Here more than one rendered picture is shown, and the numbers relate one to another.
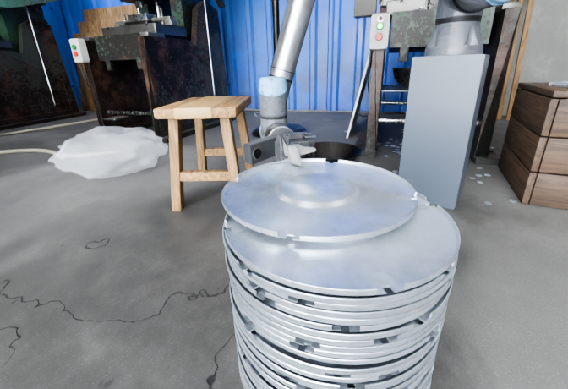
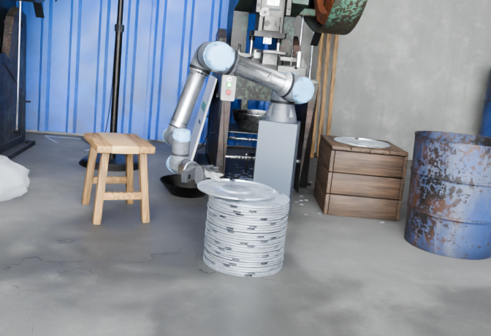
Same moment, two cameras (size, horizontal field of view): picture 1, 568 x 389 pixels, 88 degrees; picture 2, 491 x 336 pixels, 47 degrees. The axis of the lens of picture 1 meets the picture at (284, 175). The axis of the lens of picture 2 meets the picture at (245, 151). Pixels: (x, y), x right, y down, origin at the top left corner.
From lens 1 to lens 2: 1.65 m
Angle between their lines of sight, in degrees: 29
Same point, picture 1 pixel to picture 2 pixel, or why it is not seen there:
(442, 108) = (277, 153)
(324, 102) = (140, 128)
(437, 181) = not seen: hidden behind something
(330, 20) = (152, 39)
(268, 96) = (181, 142)
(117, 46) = not seen: outside the picture
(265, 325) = (238, 225)
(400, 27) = (241, 84)
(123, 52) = not seen: outside the picture
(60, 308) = (93, 262)
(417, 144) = (263, 174)
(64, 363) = (128, 272)
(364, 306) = (269, 211)
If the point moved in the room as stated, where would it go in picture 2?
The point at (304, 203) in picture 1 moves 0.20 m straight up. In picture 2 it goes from (237, 192) to (243, 136)
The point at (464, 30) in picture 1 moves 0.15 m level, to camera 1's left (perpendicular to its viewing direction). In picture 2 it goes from (286, 109) to (258, 108)
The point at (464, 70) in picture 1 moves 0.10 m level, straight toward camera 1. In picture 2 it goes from (287, 132) to (287, 134)
